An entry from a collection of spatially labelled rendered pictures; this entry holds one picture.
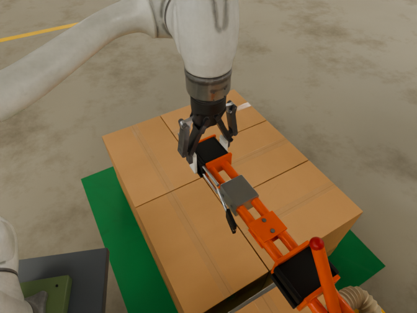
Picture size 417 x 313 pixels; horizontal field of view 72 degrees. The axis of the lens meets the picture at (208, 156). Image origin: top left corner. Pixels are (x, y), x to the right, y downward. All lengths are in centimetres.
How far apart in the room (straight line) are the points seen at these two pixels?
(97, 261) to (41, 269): 20
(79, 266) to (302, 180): 116
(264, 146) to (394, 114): 181
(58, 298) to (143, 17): 93
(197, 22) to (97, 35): 19
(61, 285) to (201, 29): 97
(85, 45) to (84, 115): 250
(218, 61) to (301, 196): 120
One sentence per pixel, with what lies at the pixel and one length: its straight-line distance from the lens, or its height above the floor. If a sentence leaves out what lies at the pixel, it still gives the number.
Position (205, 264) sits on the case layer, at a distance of 138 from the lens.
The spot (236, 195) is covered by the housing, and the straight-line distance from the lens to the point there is 66.
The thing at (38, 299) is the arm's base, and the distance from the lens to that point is 119.
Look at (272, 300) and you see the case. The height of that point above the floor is 95.
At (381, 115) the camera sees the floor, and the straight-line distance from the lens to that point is 326.
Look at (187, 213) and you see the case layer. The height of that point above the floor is 54.
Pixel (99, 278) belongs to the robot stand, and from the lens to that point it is 120.
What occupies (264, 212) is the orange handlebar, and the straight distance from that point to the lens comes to 65.
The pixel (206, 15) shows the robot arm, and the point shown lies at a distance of 48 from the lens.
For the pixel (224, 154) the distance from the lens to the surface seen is 72.
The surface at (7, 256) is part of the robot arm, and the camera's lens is 109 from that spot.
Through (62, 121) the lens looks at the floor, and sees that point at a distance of 307.
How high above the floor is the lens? 183
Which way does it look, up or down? 49 degrees down
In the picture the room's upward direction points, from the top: straight up
